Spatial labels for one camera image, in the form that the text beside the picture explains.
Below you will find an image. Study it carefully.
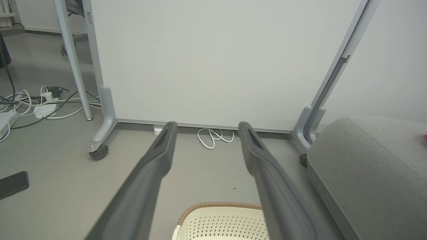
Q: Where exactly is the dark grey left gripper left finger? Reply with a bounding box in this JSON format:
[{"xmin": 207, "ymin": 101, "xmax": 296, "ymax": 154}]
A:
[{"xmin": 85, "ymin": 122, "xmax": 178, "ymax": 240}]

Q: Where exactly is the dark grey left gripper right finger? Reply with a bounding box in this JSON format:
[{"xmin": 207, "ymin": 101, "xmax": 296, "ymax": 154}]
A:
[{"xmin": 238, "ymin": 122, "xmax": 329, "ymax": 240}]

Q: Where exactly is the cream perforated laundry basket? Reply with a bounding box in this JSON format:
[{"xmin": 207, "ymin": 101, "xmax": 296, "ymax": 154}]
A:
[{"xmin": 172, "ymin": 202, "xmax": 271, "ymax": 240}]

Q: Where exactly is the black caster wheel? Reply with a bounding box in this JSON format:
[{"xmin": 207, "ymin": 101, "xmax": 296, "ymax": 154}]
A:
[{"xmin": 89, "ymin": 145, "xmax": 109, "ymax": 161}]

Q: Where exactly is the grey fabric sofa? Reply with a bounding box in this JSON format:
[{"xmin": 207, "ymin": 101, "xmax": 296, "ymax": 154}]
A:
[{"xmin": 307, "ymin": 116, "xmax": 427, "ymax": 240}]

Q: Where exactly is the flat black rectangular device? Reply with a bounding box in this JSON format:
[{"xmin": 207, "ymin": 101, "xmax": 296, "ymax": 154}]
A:
[{"xmin": 0, "ymin": 171, "xmax": 29, "ymax": 201}]

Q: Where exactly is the white flat box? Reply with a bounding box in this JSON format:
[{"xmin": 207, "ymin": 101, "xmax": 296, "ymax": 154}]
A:
[{"xmin": 0, "ymin": 111, "xmax": 19, "ymax": 139}]

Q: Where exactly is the wide white partition panel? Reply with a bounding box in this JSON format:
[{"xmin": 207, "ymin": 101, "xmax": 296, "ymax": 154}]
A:
[{"xmin": 82, "ymin": 0, "xmax": 369, "ymax": 153}]

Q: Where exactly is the narrow white partition panel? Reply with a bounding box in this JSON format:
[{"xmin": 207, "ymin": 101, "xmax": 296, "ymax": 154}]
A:
[{"xmin": 302, "ymin": 0, "xmax": 427, "ymax": 150}]

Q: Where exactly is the dark patterned cloth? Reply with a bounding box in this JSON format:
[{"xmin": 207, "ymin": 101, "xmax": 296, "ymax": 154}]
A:
[{"xmin": 0, "ymin": 32, "xmax": 12, "ymax": 69}]

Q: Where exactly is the coiled white cable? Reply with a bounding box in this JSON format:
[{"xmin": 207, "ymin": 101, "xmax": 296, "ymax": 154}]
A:
[{"xmin": 197, "ymin": 128, "xmax": 235, "ymax": 150}]

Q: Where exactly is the white power strip with cables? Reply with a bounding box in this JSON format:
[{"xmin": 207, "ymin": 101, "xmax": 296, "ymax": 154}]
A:
[{"xmin": 0, "ymin": 85, "xmax": 102, "ymax": 142}]

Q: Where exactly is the grey metal frame leg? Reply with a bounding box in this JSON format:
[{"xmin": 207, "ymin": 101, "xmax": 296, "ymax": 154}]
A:
[{"xmin": 54, "ymin": 0, "xmax": 94, "ymax": 121}]

